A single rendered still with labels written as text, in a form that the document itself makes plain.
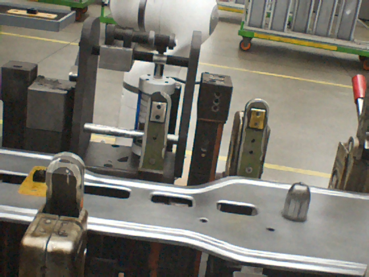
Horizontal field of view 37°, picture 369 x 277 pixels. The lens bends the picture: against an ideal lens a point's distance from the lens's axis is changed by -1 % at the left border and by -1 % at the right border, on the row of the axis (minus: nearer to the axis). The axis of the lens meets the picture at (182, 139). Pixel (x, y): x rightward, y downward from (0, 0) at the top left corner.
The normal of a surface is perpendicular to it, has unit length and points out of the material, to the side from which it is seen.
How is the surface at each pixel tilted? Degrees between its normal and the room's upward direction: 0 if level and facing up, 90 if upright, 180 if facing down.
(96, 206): 0
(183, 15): 84
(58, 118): 90
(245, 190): 0
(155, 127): 78
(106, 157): 0
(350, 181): 90
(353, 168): 90
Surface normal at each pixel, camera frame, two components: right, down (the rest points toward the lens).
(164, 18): -0.31, 0.38
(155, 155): 0.00, 0.14
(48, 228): 0.14, -0.93
